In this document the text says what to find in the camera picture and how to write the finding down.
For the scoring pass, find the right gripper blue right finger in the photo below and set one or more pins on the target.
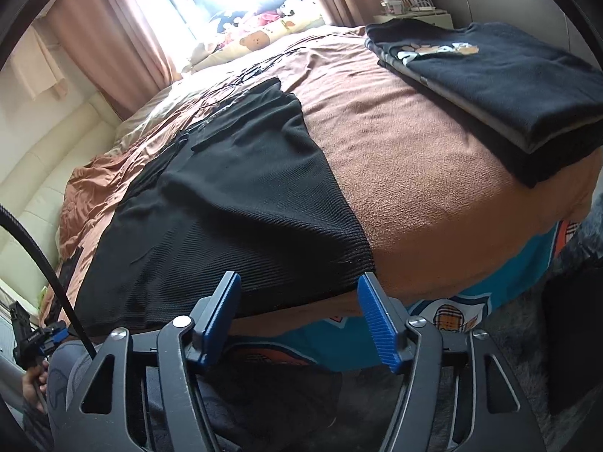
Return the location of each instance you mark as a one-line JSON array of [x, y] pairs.
[[387, 328]]

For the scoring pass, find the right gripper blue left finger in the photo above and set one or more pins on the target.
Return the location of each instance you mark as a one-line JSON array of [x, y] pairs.
[[213, 317]]

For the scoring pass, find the large black t-shirt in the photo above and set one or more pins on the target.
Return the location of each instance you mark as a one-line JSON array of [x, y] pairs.
[[247, 191]]

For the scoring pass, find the person's left hand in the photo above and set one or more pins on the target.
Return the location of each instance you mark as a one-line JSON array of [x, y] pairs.
[[34, 385]]

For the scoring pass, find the cartoon print bed sheet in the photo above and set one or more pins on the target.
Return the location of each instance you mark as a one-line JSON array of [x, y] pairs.
[[345, 344]]

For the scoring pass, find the brown bed blanket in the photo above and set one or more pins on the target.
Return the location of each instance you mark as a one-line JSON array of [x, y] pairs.
[[441, 213]]

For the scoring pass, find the cream padded headboard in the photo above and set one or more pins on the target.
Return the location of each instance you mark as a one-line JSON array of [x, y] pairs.
[[33, 192]]

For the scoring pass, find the folded black bear-print shirt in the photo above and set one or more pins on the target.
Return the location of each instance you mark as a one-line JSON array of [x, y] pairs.
[[536, 107]]

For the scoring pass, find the left pink curtain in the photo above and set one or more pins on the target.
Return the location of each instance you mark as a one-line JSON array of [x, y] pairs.
[[113, 44]]

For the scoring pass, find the cream hanging cloth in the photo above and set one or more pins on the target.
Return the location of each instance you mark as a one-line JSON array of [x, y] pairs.
[[35, 68]]

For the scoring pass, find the bear-print long cushion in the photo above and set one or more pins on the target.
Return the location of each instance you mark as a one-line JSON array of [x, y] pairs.
[[239, 43]]

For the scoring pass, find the white bedside cabinet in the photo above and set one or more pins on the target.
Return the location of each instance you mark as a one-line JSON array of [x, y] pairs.
[[437, 18]]

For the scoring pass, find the plush toys pile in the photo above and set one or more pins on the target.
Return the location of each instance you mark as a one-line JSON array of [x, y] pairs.
[[288, 16]]

